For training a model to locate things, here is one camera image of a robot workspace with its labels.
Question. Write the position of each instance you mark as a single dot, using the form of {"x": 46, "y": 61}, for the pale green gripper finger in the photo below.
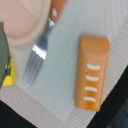
{"x": 4, "y": 54}

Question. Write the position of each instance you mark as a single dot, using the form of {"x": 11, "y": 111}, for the yellow snack box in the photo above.
{"x": 10, "y": 74}

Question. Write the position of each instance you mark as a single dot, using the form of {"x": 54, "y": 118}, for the orange toy bread loaf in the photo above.
{"x": 92, "y": 66}

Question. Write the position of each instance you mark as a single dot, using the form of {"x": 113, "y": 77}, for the round beige plate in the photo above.
{"x": 24, "y": 20}

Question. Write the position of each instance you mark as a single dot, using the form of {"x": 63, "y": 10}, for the fork with orange handle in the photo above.
{"x": 39, "y": 49}

